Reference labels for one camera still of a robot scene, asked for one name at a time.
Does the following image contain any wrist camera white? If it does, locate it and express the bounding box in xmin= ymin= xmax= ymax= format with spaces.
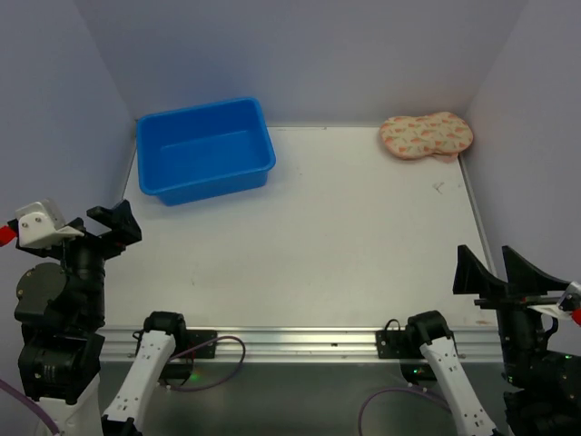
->
xmin=526 ymin=279 xmax=580 ymax=320
xmin=15 ymin=199 xmax=84 ymax=250

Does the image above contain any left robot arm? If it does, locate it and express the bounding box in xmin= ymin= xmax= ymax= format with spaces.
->
xmin=1 ymin=200 xmax=187 ymax=435

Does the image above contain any blue plastic bin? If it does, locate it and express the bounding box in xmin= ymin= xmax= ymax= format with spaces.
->
xmin=136 ymin=97 xmax=276 ymax=206

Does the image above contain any floral mesh laundry bag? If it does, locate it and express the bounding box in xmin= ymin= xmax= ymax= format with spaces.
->
xmin=379 ymin=112 xmax=474 ymax=162

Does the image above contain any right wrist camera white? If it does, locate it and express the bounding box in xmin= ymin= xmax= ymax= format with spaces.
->
xmin=526 ymin=279 xmax=580 ymax=320

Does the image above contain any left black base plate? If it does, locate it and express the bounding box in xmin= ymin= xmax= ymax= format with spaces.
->
xmin=176 ymin=329 xmax=218 ymax=360

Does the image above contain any aluminium mounting rail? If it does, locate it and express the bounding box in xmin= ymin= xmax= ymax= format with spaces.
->
xmin=97 ymin=324 xmax=505 ymax=364

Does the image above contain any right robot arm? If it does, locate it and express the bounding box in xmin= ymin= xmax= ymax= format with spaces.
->
xmin=405 ymin=245 xmax=580 ymax=435

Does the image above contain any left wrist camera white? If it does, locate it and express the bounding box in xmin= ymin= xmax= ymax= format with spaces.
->
xmin=15 ymin=199 xmax=84 ymax=250

